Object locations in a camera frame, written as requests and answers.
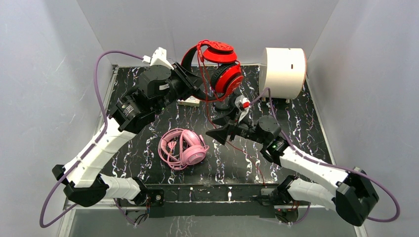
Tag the pink over-ear headphones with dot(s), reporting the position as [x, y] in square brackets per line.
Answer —
[180, 148]

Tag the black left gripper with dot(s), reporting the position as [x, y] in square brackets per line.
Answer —
[187, 80]

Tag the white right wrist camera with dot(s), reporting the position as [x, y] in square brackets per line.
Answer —
[243, 105]

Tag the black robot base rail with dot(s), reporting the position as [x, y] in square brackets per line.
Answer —
[167, 200]

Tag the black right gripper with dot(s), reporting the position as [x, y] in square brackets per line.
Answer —
[224, 119]

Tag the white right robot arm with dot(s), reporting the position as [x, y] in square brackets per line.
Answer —
[348, 192]

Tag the white cylindrical container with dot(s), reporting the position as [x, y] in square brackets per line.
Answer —
[283, 70]

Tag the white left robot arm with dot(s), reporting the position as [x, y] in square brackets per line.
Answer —
[156, 88]

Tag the small white cardboard box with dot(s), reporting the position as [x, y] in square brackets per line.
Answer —
[189, 102]

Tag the red and black headphones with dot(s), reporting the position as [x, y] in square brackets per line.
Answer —
[226, 78]

